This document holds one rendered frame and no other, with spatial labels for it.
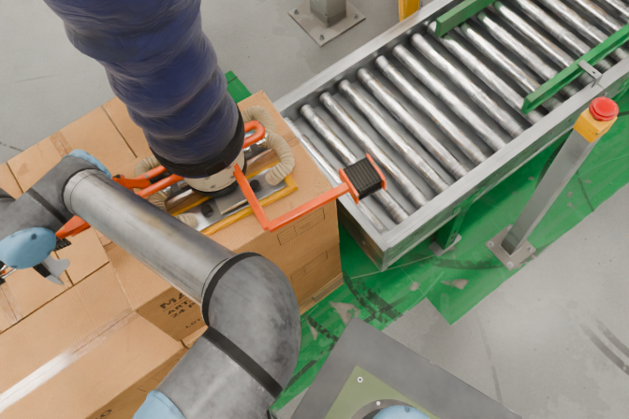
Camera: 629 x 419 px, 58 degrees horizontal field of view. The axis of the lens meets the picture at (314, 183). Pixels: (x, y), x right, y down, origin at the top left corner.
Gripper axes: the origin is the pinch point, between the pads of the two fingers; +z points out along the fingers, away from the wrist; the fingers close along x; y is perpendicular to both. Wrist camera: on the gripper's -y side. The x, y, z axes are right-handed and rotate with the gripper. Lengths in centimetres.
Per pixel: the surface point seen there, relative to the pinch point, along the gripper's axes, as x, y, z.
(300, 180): -12, 62, 14
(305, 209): -26, 56, 0
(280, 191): -13, 56, 12
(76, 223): 4.7, 9.7, -0.3
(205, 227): -9.5, 34.5, 11.5
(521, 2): 19, 188, 54
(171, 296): -17.0, 17.8, 18.9
